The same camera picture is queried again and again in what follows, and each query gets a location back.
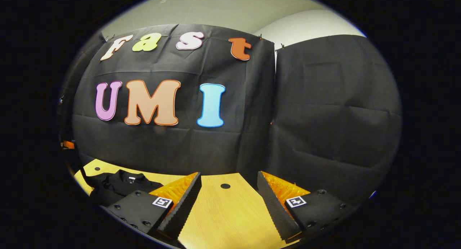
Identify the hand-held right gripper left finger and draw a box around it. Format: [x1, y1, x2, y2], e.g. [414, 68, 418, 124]
[102, 172, 202, 241]

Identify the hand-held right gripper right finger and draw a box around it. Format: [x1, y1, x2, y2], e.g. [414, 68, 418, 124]
[256, 170, 355, 243]

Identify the black buttoned shirt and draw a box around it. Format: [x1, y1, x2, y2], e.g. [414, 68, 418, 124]
[82, 168, 165, 208]

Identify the black backdrop cloth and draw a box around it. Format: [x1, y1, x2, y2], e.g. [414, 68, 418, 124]
[58, 24, 402, 207]

